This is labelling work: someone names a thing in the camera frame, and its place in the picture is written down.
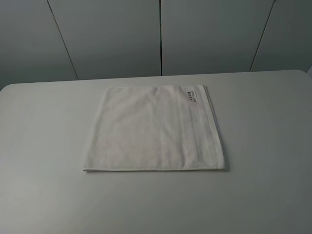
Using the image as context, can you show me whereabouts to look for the white towel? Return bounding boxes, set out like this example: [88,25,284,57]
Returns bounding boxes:
[83,85,226,172]

